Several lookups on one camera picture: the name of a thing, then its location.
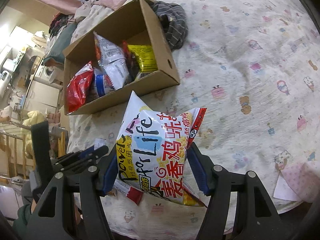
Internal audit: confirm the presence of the white red chicken snack bag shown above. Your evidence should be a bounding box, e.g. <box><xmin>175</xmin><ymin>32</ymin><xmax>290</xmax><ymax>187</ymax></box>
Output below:
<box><xmin>116</xmin><ymin>92</ymin><xmax>206</xmax><ymax>206</ymax></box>

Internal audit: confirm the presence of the white red cartoon snack bag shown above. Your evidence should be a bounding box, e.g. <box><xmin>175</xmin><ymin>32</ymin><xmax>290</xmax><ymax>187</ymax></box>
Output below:
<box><xmin>94</xmin><ymin>32</ymin><xmax>130</xmax><ymax>90</ymax></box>

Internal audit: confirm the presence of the yellow snack bag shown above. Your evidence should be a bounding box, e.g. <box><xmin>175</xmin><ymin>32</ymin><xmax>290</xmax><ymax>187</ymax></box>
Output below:
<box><xmin>127</xmin><ymin>44</ymin><xmax>158</xmax><ymax>72</ymax></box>

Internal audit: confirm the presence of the silver red snack bar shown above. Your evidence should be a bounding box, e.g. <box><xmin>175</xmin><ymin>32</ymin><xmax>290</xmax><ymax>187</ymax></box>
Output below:
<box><xmin>113</xmin><ymin>179</ymin><xmax>143</xmax><ymax>205</ymax></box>

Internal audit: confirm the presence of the blue white snack bag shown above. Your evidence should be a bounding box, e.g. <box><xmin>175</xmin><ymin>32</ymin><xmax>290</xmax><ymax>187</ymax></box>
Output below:
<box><xmin>89</xmin><ymin>68</ymin><xmax>114</xmax><ymax>100</ymax></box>

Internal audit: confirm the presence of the red thin snack packet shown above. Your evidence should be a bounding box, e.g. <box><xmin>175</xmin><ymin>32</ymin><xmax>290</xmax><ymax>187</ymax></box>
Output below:
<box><xmin>121</xmin><ymin>41</ymin><xmax>133</xmax><ymax>76</ymax></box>

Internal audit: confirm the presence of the person's left hand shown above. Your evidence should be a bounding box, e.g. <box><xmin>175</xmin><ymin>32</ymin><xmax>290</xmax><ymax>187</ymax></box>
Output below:
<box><xmin>30</xmin><ymin>199</ymin><xmax>37</xmax><ymax>214</ymax></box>

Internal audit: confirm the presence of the wooden drying rack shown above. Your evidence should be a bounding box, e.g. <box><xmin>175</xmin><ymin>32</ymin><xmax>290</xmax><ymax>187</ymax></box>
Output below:
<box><xmin>1</xmin><ymin>111</ymin><xmax>68</xmax><ymax>180</ymax></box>

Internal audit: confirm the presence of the white washing machine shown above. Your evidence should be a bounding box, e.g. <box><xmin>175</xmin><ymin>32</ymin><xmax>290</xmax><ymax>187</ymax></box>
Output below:
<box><xmin>34</xmin><ymin>65</ymin><xmax>55</xmax><ymax>84</ymax></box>

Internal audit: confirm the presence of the white water heater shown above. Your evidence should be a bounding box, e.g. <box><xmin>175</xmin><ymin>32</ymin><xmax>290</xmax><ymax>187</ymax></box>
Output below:
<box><xmin>0</xmin><ymin>70</ymin><xmax>11</xmax><ymax>98</ymax></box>

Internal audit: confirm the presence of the teal folded cushion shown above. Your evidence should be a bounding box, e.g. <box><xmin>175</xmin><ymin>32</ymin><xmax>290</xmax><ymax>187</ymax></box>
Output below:
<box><xmin>43</xmin><ymin>22</ymin><xmax>77</xmax><ymax>69</ymax></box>

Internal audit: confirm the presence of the pile of clothes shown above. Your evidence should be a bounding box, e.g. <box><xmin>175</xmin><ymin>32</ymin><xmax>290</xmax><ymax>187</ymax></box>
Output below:
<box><xmin>44</xmin><ymin>13</ymin><xmax>75</xmax><ymax>55</ymax></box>

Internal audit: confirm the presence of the brown cardboard box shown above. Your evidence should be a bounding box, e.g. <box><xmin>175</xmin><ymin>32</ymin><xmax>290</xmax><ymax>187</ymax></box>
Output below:
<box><xmin>64</xmin><ymin>0</ymin><xmax>180</xmax><ymax>115</ymax></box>

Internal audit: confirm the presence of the dark striped garment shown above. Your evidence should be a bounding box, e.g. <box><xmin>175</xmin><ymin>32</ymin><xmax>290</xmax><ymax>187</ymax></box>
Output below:
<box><xmin>149</xmin><ymin>1</ymin><xmax>188</xmax><ymax>50</ymax></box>

